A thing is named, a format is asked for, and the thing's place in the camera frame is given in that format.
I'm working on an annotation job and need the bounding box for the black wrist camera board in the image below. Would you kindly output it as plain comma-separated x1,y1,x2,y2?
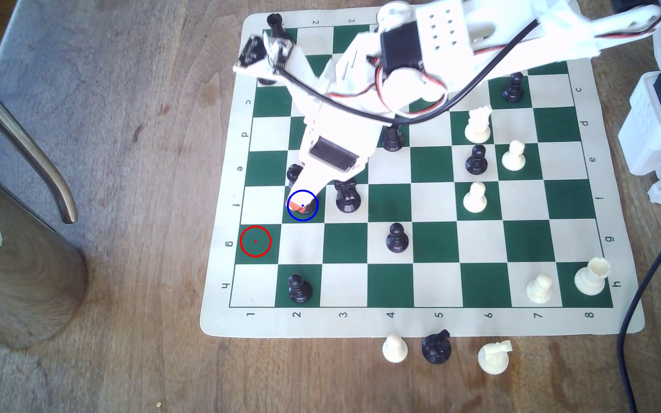
233,34,294,78

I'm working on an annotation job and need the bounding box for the black cable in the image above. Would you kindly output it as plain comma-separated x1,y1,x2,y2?
617,180,661,413
273,17,541,124

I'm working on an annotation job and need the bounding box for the white chess rook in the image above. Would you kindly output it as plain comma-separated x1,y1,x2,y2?
574,257,611,297

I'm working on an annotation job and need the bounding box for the black chess knight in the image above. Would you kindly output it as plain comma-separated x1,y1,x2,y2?
421,329,453,366
334,179,362,215

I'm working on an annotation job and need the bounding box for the black chess pawn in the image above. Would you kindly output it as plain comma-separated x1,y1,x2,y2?
503,70,525,104
465,145,489,176
386,223,410,254
287,274,313,304

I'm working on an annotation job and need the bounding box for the black chess rook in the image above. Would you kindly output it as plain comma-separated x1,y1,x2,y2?
381,123,406,153
266,13,287,41

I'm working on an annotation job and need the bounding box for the white chess pawn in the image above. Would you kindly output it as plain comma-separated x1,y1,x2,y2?
381,334,409,364
526,273,554,305
501,139,527,172
462,181,488,213

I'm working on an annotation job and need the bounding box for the white chess knight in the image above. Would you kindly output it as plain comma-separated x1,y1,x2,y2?
477,340,514,376
464,105,493,145

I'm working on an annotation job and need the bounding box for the green and white chess mat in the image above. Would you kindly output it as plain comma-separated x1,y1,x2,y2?
200,0,647,338

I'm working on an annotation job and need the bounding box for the black chess king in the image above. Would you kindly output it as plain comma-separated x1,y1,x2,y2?
286,163,320,222

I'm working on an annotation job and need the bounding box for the stainless steel kettle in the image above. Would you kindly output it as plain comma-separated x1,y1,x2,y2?
0,70,89,351

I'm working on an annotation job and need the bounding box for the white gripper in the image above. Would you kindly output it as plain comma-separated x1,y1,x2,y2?
285,54,394,214

